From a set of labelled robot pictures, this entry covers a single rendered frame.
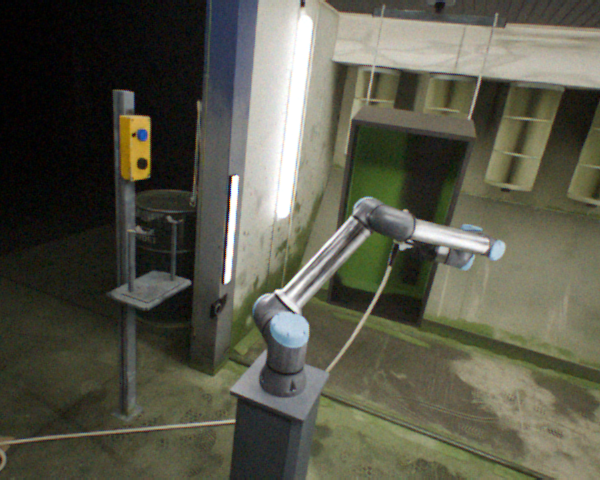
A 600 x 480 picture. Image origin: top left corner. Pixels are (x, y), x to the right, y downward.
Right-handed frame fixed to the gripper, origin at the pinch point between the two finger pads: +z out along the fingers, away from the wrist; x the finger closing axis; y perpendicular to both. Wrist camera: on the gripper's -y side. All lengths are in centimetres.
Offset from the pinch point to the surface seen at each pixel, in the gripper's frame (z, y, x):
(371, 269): 5, 53, 67
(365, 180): 26, -8, 58
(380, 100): 37, -50, 144
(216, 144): 102, -20, -2
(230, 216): 87, 16, -4
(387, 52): 42, -83, 138
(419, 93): 10, -61, 177
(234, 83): 97, -51, -1
